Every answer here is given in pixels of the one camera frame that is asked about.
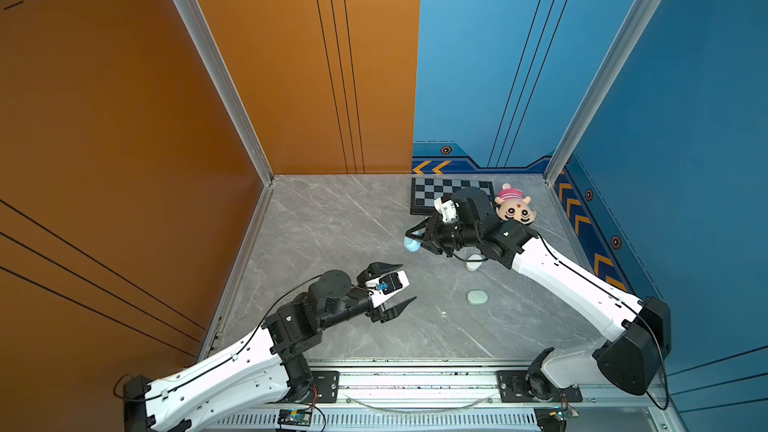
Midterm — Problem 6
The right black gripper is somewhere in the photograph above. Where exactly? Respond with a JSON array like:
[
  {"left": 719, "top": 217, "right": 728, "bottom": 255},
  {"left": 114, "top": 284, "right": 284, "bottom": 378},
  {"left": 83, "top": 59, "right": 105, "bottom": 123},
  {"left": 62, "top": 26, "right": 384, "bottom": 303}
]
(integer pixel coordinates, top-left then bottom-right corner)
[{"left": 404, "top": 212, "right": 481, "bottom": 257}]

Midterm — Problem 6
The blue earbud charging case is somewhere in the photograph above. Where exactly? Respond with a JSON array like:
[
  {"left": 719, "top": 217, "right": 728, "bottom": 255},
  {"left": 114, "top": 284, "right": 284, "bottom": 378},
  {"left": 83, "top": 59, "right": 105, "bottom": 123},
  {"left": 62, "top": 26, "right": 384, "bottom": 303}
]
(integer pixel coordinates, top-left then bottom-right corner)
[{"left": 403, "top": 237, "right": 421, "bottom": 252}]

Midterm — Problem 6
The green earbud charging case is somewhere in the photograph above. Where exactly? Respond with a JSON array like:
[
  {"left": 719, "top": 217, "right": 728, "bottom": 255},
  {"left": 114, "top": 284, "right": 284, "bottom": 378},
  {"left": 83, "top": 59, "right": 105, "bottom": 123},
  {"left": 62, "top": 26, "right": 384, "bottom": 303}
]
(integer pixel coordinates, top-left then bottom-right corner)
[{"left": 466, "top": 289, "right": 489, "bottom": 306}]

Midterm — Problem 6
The white earbud charging case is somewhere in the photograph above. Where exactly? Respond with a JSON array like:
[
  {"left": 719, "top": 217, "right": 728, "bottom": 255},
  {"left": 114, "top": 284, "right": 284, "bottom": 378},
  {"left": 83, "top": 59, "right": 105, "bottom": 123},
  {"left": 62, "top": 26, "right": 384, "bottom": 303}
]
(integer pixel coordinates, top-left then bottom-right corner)
[{"left": 465, "top": 254, "right": 485, "bottom": 272}]

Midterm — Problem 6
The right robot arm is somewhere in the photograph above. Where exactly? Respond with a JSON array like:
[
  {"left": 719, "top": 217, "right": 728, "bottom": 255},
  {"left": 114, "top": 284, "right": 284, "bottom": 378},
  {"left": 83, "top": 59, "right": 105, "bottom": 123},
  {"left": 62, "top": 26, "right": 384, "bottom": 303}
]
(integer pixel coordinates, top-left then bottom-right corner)
[{"left": 404, "top": 185, "right": 671, "bottom": 401}]

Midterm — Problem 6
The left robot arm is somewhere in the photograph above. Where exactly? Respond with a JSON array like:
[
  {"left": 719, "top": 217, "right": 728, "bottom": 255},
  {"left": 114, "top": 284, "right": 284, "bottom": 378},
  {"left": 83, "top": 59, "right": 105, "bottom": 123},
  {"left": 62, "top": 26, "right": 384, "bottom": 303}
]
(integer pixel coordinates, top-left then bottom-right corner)
[{"left": 113, "top": 262, "right": 410, "bottom": 431}]

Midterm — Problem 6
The black grey checkerboard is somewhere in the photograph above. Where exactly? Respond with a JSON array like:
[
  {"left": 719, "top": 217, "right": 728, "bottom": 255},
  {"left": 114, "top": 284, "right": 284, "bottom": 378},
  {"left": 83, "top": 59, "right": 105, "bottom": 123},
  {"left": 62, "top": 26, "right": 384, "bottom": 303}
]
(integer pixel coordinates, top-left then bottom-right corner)
[{"left": 409, "top": 176, "right": 495, "bottom": 216}]

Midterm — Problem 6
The pink plush doll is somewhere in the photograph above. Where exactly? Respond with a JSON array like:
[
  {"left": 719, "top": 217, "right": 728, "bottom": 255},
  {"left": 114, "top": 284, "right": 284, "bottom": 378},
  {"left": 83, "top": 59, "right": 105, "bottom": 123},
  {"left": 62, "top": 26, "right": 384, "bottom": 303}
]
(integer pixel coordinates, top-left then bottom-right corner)
[{"left": 494, "top": 183, "right": 537, "bottom": 225}]

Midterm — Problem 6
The left green circuit board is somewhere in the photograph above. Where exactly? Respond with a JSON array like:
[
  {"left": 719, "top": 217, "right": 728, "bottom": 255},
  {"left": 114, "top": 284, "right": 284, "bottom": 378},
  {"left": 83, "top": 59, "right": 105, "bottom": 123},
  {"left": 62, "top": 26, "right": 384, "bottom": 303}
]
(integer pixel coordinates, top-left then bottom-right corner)
[{"left": 276, "top": 408, "right": 313, "bottom": 430}]

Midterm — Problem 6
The green circuit board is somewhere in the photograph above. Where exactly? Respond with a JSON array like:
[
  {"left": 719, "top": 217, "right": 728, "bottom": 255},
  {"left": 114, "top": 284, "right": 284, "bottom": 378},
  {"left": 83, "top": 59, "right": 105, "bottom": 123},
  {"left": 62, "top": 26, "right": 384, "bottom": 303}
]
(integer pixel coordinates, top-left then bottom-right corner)
[
  {"left": 276, "top": 408, "right": 313, "bottom": 430},
  {"left": 549, "top": 406, "right": 580, "bottom": 422}
]

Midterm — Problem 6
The right green circuit board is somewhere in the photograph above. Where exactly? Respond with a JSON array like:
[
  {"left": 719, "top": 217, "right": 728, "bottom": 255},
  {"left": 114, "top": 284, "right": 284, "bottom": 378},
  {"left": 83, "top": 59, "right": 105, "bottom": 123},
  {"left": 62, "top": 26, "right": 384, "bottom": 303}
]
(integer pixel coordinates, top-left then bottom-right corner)
[{"left": 549, "top": 406, "right": 580, "bottom": 422}]

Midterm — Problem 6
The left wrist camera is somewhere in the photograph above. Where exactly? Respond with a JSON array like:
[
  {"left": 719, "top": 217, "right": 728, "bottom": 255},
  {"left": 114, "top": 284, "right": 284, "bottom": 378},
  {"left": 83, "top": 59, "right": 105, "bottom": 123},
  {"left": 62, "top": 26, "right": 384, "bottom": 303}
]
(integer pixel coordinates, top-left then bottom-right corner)
[{"left": 380, "top": 270, "right": 410, "bottom": 303}]

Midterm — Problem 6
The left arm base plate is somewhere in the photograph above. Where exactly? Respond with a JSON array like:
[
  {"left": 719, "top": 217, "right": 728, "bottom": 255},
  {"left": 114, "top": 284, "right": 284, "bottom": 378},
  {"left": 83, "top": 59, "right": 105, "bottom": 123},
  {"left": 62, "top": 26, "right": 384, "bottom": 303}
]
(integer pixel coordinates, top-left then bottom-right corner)
[{"left": 298, "top": 370, "right": 340, "bottom": 405}]

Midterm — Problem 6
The white cable on rail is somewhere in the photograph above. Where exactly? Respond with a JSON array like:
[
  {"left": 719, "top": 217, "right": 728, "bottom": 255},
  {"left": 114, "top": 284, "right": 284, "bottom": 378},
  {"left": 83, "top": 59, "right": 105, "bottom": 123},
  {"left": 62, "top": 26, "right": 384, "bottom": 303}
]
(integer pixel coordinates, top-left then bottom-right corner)
[{"left": 347, "top": 397, "right": 490, "bottom": 414}]

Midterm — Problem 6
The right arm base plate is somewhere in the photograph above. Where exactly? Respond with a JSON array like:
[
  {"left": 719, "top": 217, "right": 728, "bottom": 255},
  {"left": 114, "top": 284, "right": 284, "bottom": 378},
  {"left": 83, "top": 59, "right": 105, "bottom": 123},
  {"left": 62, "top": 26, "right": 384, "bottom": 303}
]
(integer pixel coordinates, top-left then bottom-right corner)
[{"left": 495, "top": 370, "right": 583, "bottom": 403}]

